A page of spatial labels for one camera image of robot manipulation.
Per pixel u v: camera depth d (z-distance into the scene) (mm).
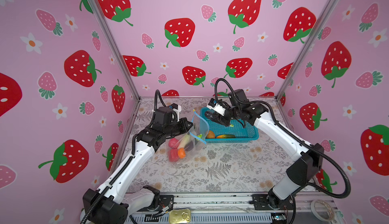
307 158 419
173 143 891
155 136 512
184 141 900
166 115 564
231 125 757
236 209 731
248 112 555
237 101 591
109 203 370
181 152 832
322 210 730
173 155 848
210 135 940
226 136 937
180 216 670
